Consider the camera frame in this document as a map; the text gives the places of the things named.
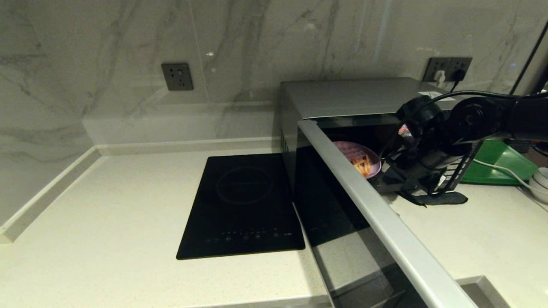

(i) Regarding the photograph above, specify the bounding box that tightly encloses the purple plate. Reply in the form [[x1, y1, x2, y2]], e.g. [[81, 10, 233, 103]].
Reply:
[[333, 141, 382, 180]]

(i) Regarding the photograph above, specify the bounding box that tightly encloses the black glass microwave door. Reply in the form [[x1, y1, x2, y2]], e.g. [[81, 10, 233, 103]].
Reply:
[[291, 119, 480, 308]]

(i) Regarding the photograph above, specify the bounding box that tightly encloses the dark cloth pad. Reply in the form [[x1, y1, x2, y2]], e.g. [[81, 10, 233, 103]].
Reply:
[[398, 188, 468, 207]]

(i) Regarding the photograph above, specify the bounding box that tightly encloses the white sticker label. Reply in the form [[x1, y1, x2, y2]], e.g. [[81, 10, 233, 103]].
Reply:
[[419, 91, 450, 102]]

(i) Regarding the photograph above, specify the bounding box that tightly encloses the green cutting board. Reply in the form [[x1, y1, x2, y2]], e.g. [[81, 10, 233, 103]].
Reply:
[[460, 139, 539, 185]]

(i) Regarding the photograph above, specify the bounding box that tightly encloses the black induction cooktop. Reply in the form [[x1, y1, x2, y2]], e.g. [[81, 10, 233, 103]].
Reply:
[[176, 153, 305, 260]]

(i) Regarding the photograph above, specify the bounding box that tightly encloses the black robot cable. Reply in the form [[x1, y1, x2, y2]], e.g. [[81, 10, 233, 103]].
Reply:
[[377, 90, 518, 206]]

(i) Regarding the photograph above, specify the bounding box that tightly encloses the white power cable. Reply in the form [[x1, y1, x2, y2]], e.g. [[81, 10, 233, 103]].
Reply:
[[473, 159, 548, 213]]

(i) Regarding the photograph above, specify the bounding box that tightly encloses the black power plug with cable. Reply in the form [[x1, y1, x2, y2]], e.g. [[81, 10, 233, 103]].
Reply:
[[450, 70, 466, 93]]

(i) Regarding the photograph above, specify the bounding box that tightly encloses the grey double wall socket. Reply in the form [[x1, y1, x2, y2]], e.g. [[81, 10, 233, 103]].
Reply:
[[423, 57, 473, 83]]

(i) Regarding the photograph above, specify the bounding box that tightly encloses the grey single wall socket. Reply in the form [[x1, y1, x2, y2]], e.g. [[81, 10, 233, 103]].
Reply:
[[161, 63, 194, 91]]

